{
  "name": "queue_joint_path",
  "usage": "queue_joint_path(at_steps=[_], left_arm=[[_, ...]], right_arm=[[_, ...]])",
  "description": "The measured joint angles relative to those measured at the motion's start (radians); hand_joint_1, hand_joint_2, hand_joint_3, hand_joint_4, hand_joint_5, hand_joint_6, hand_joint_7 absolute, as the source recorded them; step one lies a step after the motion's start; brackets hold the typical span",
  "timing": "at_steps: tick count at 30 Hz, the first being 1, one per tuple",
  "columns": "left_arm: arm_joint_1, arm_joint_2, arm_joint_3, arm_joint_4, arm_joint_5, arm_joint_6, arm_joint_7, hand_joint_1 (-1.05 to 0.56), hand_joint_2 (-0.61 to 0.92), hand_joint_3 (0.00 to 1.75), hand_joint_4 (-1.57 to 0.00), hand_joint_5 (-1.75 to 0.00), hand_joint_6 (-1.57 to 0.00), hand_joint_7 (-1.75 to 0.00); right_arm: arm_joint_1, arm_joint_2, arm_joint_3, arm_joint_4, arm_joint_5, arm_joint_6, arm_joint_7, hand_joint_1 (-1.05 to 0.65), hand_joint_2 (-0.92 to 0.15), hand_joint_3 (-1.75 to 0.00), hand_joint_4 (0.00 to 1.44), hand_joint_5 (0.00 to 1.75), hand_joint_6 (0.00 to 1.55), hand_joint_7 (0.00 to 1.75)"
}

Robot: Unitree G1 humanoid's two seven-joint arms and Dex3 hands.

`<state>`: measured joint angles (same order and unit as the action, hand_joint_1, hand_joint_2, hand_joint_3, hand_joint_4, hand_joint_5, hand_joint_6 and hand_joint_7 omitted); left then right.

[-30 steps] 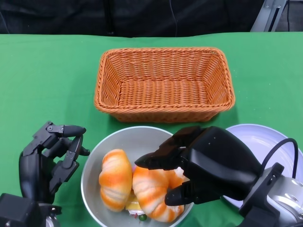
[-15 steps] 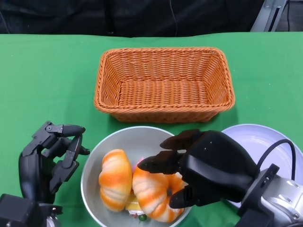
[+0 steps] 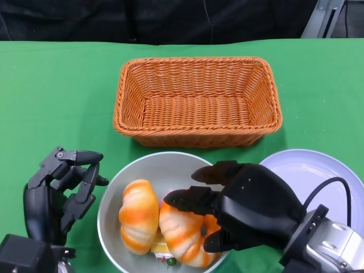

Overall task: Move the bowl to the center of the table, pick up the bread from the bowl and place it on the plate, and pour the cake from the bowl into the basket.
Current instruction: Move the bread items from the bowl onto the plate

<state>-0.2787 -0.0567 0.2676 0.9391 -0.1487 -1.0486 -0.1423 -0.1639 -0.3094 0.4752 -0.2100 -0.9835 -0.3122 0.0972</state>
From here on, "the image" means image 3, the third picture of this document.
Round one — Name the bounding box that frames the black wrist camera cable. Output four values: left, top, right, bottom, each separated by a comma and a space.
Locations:
303, 176, 353, 228

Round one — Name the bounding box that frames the orange striped bread bun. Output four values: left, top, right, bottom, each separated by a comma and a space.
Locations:
118, 179, 160, 255

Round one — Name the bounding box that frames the green tablecloth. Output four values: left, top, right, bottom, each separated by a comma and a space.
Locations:
0, 38, 364, 273

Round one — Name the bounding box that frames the grey metal frame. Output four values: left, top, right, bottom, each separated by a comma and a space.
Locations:
300, 0, 346, 40

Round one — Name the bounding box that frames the black backdrop curtain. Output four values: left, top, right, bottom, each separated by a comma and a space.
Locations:
0, 0, 318, 46

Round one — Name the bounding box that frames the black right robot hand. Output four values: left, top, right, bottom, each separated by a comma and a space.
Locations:
163, 160, 307, 254

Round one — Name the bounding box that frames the thin black hanging cable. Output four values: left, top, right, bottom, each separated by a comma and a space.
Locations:
203, 0, 214, 45

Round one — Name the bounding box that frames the orange striped ring bread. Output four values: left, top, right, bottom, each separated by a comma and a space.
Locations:
158, 200, 222, 268

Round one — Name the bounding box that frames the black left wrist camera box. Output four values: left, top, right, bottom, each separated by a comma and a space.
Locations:
0, 233, 55, 273

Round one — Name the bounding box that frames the yellow layered cake slice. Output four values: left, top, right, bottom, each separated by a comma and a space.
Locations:
150, 237, 179, 267

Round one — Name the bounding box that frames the grey bowl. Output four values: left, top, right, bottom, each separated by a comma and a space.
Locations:
97, 151, 230, 273

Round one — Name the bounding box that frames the orange wicker basket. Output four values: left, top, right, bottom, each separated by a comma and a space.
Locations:
113, 56, 283, 148

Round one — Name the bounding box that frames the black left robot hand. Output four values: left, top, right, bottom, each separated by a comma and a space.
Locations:
23, 146, 109, 248

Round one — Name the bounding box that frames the lilac plate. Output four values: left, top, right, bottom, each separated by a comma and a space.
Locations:
259, 148, 364, 231

